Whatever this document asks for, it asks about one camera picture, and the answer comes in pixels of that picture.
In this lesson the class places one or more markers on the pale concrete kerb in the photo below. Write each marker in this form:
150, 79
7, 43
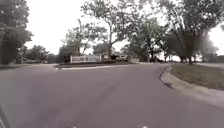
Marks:
186, 87

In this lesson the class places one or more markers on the grass verge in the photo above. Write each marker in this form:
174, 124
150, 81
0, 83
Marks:
200, 74

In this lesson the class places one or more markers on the white fence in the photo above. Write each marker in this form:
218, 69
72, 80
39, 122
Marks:
85, 58

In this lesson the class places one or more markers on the large dark tree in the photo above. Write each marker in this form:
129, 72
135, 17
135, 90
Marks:
11, 33

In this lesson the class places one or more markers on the row of trees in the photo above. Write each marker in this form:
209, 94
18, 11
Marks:
146, 33

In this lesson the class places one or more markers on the grey asphalt road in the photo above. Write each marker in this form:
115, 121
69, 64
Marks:
100, 96

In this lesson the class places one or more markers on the planted traffic island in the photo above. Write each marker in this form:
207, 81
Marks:
90, 65

